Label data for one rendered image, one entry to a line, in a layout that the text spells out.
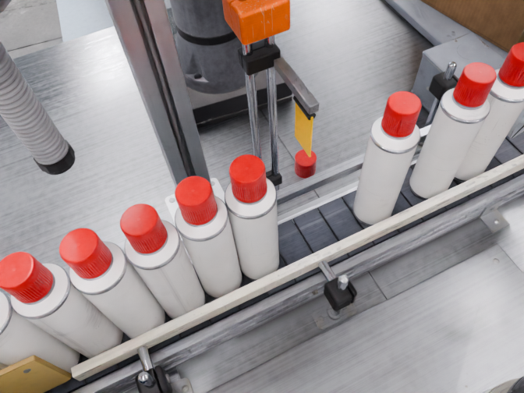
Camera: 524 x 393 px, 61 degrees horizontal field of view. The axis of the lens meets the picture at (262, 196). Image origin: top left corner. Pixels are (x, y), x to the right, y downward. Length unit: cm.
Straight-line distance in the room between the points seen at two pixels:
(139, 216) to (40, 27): 236
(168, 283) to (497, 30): 73
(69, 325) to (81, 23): 75
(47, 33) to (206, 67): 196
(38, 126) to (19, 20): 241
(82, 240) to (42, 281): 5
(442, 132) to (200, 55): 39
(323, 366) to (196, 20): 50
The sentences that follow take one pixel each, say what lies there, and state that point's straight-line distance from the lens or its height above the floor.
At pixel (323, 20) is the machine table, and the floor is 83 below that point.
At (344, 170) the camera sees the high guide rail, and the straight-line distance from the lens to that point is 56.
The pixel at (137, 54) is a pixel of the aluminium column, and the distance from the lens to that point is 44.
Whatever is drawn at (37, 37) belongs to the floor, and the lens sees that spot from 266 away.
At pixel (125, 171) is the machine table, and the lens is 76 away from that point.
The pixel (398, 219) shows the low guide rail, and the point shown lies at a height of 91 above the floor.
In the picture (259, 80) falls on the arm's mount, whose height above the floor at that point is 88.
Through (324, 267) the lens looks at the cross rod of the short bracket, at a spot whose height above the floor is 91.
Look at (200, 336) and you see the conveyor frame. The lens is 56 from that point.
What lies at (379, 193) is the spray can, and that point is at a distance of 55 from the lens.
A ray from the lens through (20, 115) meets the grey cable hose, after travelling 41.
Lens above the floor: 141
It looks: 57 degrees down
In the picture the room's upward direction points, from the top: 5 degrees counter-clockwise
